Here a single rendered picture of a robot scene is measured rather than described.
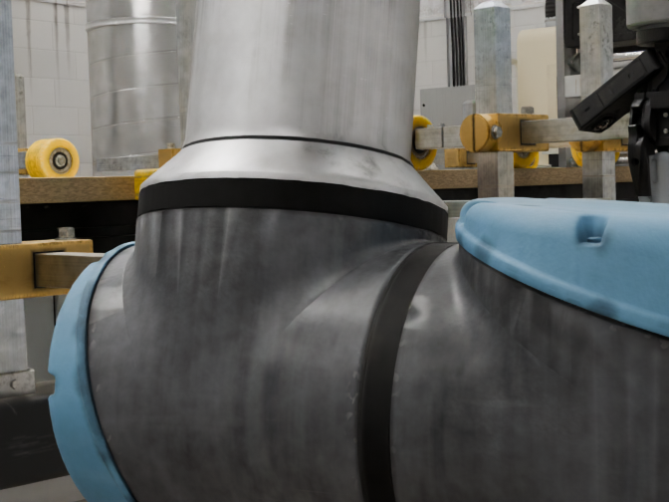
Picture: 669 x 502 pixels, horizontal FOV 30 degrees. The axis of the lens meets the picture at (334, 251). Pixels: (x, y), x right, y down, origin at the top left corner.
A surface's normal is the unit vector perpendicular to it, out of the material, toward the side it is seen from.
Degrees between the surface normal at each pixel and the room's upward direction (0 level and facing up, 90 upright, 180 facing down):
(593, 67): 90
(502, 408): 78
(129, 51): 90
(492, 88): 90
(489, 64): 90
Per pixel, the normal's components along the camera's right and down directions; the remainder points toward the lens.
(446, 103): -0.63, 0.06
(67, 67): 0.77, 0.01
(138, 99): 0.04, 0.05
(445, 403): -0.48, -0.16
